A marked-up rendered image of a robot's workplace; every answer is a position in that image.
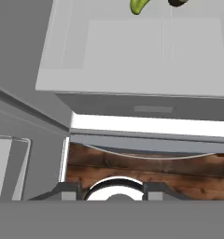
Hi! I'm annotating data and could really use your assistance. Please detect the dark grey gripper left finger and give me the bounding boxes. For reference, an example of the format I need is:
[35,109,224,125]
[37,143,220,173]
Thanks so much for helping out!
[29,181,84,202]

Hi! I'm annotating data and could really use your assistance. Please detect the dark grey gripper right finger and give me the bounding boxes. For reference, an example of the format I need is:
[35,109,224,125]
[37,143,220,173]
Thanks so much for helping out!
[143,181,192,202]

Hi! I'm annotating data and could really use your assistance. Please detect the grey fridge door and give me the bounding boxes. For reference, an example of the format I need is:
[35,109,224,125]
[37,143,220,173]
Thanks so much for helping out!
[0,84,71,202]

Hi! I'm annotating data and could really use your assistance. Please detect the grey fridge drawer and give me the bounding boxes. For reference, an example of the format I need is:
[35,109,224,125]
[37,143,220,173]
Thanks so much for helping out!
[54,91,224,122]

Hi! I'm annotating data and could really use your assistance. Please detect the white round thing, black rim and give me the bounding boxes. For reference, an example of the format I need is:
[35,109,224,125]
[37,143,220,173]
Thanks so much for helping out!
[83,176,146,202]

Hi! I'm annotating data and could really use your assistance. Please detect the thin curved grey handle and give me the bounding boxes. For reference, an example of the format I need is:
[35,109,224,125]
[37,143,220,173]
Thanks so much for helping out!
[81,142,217,161]

